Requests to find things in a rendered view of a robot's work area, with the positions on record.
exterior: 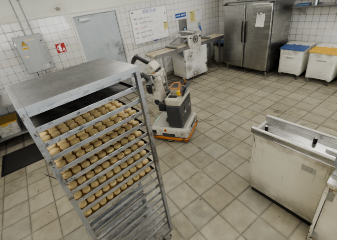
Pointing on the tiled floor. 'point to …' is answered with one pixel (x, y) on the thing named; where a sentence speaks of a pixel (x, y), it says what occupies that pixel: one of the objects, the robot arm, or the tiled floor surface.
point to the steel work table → (5, 101)
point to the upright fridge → (268, 54)
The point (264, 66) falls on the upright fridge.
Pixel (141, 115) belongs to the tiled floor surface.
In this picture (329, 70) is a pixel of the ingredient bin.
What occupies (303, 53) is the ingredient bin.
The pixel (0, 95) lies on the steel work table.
